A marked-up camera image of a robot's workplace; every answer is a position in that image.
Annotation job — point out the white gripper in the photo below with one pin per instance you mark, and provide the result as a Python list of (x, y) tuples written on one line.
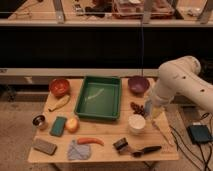
[(152, 111)]

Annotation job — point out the metal fork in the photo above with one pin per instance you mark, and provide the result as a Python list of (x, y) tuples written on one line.
[(164, 135)]

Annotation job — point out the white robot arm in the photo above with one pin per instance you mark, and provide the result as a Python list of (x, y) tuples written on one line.
[(179, 76)]

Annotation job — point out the grey blue cloth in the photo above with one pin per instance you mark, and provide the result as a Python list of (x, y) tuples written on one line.
[(78, 152)]

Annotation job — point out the dark red grapes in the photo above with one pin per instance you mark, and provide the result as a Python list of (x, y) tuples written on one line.
[(138, 109)]

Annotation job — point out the red bowl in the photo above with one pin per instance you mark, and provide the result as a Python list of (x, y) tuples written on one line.
[(59, 87)]

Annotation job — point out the black handled spatula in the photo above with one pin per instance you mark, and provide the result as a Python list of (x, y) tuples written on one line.
[(145, 150)]

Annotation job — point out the wooden table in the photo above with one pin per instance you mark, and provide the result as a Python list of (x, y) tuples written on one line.
[(108, 132)]

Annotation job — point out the grey rectangular block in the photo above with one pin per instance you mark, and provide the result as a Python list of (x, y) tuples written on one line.
[(44, 146)]

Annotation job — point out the white cup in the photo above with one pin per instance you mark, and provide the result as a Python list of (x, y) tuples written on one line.
[(136, 123)]

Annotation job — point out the small metal cup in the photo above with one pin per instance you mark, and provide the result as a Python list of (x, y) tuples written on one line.
[(40, 122)]

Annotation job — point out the small black brush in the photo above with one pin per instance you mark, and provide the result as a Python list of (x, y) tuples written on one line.
[(122, 146)]

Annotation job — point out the purple bowl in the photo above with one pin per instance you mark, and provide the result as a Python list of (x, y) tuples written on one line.
[(138, 84)]

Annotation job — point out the yellow banana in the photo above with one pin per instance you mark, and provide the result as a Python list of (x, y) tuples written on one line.
[(60, 103)]

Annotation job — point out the green plastic tray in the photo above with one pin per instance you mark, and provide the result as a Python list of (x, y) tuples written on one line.
[(99, 98)]

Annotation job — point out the yellow red apple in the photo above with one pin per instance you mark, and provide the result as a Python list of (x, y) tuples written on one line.
[(72, 125)]

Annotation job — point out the green sponge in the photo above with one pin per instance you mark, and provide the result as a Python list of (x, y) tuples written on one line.
[(58, 126)]

